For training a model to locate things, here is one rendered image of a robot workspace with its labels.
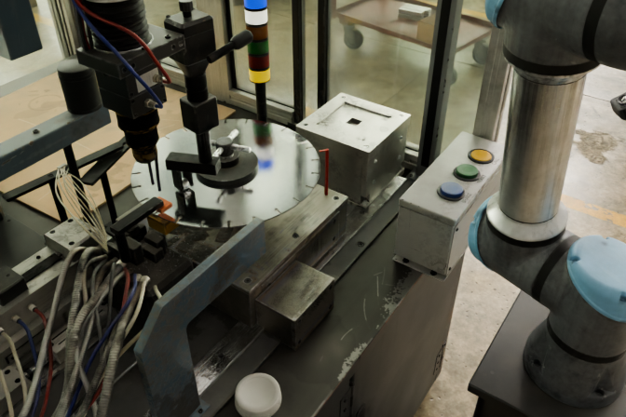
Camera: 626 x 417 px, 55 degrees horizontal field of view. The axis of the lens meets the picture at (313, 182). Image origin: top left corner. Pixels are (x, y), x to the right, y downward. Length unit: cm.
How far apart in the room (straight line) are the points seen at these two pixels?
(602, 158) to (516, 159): 224
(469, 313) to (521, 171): 132
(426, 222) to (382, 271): 14
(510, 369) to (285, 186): 47
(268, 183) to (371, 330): 30
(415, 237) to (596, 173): 191
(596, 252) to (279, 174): 51
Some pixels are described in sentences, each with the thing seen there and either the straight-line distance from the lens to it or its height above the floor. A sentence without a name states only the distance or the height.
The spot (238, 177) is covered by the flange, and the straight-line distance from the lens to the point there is 103.
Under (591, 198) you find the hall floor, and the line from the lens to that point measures 279.
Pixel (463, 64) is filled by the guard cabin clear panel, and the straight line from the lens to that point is 127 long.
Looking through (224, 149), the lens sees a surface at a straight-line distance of 103.
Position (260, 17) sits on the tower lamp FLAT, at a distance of 124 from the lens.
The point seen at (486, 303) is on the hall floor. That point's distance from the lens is 218.
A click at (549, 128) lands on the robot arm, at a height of 117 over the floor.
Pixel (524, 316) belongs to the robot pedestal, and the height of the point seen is 75.
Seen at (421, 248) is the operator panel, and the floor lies 81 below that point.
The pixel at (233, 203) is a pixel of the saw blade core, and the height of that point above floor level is 95.
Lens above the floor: 156
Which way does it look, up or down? 36 degrees down
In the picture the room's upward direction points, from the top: straight up
